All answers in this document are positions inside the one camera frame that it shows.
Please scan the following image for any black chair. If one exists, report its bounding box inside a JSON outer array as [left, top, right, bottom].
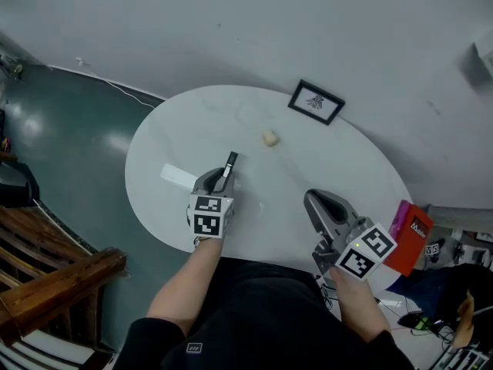
[[0, 160, 40, 208]]

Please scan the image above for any black picture frame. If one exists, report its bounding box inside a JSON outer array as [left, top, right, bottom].
[[287, 79, 346, 126]]

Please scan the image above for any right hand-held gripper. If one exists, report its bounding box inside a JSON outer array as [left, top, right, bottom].
[[303, 189, 398, 282]]

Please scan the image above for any person's black top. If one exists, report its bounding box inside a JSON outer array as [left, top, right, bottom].
[[122, 256, 417, 370]]

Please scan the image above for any tangle of floor cables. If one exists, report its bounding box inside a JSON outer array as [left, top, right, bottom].
[[314, 271, 340, 311]]

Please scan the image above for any white oval table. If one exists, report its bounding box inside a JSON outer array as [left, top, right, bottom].
[[124, 85, 415, 296]]

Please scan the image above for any white wall junction box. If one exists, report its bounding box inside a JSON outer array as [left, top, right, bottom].
[[460, 41, 493, 88]]

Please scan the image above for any pink book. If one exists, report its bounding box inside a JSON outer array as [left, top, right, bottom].
[[387, 200, 412, 238]]

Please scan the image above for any small black stick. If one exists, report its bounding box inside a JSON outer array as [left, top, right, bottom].
[[222, 151, 239, 180]]

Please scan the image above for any grey shelf unit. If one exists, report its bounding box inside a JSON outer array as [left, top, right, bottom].
[[423, 204, 493, 231]]

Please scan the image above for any person's left forearm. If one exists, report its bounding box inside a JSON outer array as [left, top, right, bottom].
[[147, 236, 226, 337]]

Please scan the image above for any white wire rack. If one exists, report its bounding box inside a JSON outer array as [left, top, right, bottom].
[[429, 344, 493, 370]]

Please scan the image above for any wooden bench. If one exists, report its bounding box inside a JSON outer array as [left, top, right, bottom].
[[0, 204, 129, 362]]

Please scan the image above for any white power cable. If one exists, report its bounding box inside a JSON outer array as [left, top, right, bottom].
[[86, 66, 157, 109]]

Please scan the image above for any person's right forearm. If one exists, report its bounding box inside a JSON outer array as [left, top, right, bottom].
[[330, 267, 392, 343]]

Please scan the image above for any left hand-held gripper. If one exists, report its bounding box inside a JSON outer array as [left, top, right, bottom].
[[186, 167, 236, 241]]

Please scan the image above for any white slatted rack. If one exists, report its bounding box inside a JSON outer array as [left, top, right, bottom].
[[0, 328, 102, 370]]

